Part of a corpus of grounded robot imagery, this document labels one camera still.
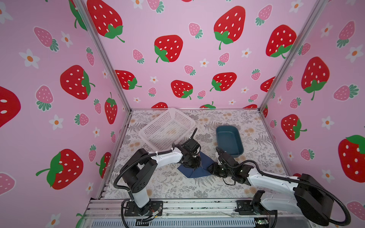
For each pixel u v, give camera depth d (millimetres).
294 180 458
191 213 731
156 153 511
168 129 1074
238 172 634
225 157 637
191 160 754
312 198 413
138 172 462
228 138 1012
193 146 717
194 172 877
